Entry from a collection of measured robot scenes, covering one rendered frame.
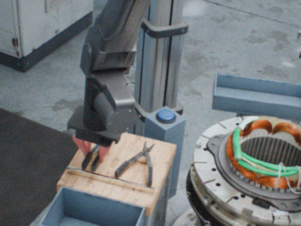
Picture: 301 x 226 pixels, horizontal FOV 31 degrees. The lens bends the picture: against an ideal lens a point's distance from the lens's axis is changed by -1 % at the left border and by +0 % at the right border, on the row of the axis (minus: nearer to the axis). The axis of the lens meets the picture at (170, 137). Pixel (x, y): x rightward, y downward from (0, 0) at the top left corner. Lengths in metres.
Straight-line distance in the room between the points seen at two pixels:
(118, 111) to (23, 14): 2.37
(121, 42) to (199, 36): 3.04
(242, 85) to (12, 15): 2.02
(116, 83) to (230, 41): 3.01
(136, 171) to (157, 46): 0.41
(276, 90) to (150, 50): 0.35
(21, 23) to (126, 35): 2.40
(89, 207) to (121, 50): 0.33
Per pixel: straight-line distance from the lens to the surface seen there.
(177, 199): 1.45
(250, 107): 1.36
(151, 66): 1.41
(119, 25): 0.85
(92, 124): 1.00
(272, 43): 3.98
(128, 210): 1.04
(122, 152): 1.13
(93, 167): 1.06
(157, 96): 1.47
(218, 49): 3.77
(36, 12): 3.33
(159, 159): 1.12
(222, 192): 1.03
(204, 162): 1.09
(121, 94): 0.90
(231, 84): 1.44
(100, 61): 0.90
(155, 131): 1.29
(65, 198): 1.08
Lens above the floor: 1.80
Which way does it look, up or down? 38 degrees down
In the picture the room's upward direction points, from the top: 7 degrees clockwise
